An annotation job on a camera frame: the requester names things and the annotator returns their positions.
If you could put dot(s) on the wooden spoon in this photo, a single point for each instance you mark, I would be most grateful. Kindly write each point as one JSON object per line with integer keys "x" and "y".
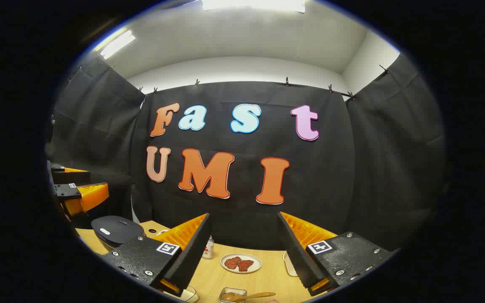
{"x": 246, "y": 296}

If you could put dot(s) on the clear glass dish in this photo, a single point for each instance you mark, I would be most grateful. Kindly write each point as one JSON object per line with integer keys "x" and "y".
{"x": 188, "y": 294}

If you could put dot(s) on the white round plate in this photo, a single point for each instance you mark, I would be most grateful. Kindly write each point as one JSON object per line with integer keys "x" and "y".
{"x": 242, "y": 271}

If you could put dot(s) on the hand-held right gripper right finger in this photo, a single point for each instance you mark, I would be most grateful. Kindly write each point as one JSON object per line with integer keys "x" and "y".
{"x": 299, "y": 256}

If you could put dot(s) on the white toaster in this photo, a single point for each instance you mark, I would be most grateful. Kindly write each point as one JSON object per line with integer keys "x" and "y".
{"x": 289, "y": 263}

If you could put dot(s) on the red meat piece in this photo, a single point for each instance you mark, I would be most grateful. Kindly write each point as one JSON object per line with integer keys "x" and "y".
{"x": 232, "y": 263}
{"x": 246, "y": 265}

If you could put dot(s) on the clear plastic drink bottle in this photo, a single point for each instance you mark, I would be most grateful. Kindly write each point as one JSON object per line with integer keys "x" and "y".
{"x": 208, "y": 249}

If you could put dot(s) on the black silver rice cooker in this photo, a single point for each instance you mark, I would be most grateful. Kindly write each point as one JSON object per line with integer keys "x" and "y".
{"x": 116, "y": 230}

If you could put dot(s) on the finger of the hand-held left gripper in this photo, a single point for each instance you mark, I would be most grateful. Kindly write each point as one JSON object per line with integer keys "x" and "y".
{"x": 72, "y": 176}
{"x": 84, "y": 198}

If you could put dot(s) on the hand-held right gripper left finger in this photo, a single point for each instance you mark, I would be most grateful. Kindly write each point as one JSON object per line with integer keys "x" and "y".
{"x": 192, "y": 252}

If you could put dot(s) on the ceiling light panel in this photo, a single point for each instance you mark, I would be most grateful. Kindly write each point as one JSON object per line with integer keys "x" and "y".
{"x": 116, "y": 43}

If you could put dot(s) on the black backdrop cloth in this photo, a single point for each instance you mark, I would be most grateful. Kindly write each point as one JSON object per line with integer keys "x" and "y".
{"x": 318, "y": 181}

